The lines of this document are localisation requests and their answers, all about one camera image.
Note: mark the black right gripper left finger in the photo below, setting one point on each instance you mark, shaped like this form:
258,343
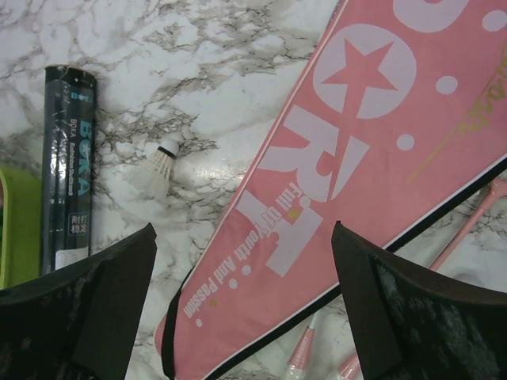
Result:
79,322

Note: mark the pink badminton racket right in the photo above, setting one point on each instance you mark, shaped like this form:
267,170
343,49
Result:
497,189

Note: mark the white feather shuttlecock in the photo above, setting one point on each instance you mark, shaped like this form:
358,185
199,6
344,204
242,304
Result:
157,169

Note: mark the green plastic tray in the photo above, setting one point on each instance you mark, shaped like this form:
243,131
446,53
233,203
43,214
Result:
20,226

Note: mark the black shuttlecock tube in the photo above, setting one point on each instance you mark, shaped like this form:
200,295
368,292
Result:
70,97

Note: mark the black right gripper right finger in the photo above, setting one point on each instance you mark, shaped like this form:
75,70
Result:
409,322

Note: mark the pink racket bag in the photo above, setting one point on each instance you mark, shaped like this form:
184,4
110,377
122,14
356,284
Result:
400,112

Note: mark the pink badminton racket left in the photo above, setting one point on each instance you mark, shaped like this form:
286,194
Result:
297,364

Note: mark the pink badminton racket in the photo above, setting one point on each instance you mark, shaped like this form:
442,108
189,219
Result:
297,364
497,189

